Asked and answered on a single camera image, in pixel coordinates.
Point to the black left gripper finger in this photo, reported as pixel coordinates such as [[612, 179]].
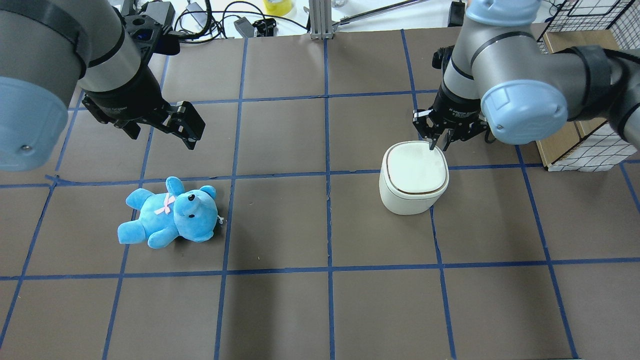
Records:
[[185, 122]]

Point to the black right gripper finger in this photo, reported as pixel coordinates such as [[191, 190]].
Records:
[[450, 137], [432, 135]]

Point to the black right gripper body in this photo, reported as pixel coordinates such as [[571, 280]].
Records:
[[456, 111]]

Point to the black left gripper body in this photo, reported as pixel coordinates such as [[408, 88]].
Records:
[[129, 97]]

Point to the white trash can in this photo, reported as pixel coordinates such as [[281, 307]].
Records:
[[413, 176]]

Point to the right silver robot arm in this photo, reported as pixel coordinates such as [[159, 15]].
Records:
[[496, 79]]

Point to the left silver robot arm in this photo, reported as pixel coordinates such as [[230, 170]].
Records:
[[50, 47]]

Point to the blue teddy bear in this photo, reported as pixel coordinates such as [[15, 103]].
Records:
[[177, 213]]

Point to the black power adapter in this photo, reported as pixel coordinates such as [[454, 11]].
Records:
[[456, 14]]

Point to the yellow tape roll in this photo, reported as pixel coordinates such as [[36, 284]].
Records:
[[278, 8]]

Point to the aluminium frame post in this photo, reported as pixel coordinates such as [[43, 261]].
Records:
[[321, 25]]

